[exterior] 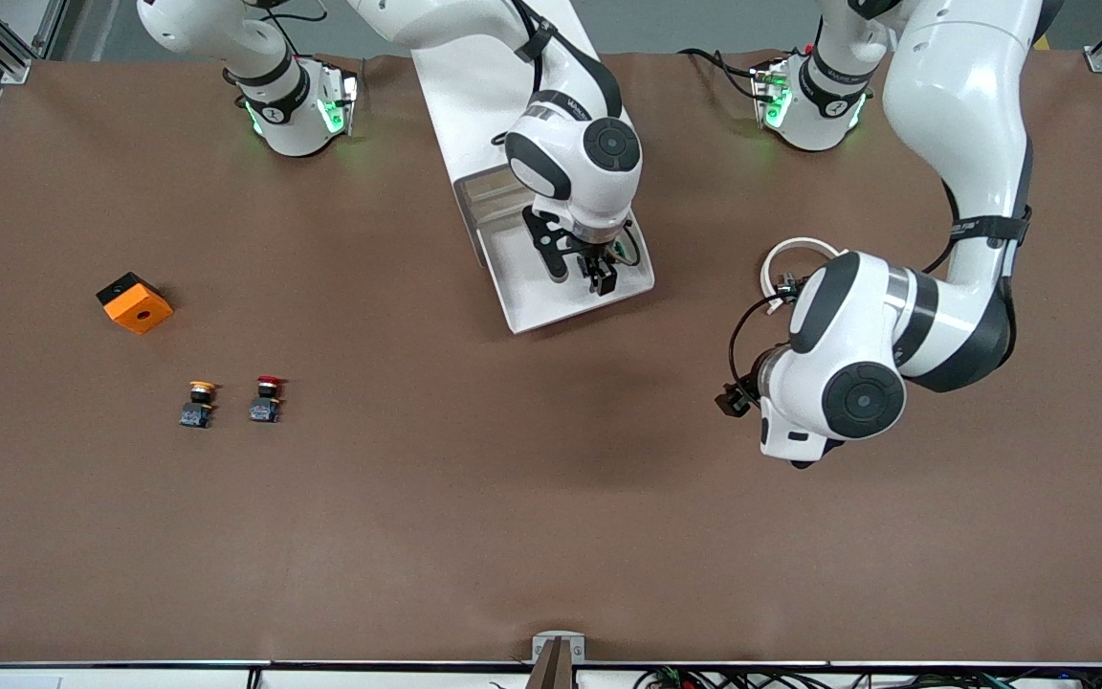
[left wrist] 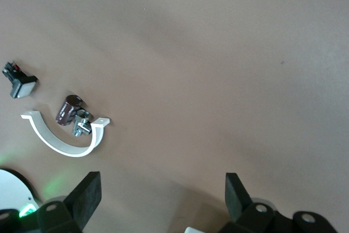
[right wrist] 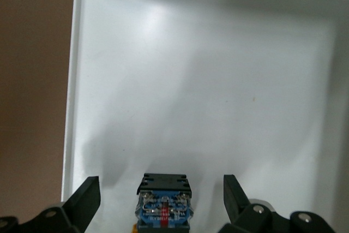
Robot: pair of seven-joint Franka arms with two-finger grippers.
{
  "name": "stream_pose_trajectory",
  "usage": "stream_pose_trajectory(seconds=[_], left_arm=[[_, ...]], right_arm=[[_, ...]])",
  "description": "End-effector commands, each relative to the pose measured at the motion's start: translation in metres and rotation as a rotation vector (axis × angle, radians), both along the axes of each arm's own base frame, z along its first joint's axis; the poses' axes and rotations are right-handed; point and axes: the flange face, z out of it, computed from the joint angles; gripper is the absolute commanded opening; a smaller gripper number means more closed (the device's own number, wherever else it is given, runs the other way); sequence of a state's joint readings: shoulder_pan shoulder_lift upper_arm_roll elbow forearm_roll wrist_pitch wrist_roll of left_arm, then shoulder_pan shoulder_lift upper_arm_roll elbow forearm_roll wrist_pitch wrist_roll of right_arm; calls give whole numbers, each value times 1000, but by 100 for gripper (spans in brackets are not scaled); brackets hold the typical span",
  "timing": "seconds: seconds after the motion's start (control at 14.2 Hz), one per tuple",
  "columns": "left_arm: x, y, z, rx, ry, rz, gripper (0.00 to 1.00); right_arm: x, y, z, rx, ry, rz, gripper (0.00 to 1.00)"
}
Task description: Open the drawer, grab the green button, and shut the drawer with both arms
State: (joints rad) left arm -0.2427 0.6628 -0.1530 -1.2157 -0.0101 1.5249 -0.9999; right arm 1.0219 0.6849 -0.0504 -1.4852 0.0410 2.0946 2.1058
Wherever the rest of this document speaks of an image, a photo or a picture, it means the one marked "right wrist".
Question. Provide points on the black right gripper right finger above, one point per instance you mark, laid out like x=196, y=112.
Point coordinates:
x=240, y=211

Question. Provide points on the brown table cover mat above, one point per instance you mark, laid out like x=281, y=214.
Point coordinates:
x=32, y=53

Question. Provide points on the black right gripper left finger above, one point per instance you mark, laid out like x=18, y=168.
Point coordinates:
x=81, y=205

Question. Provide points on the green mushroom push button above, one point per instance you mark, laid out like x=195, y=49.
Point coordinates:
x=163, y=211

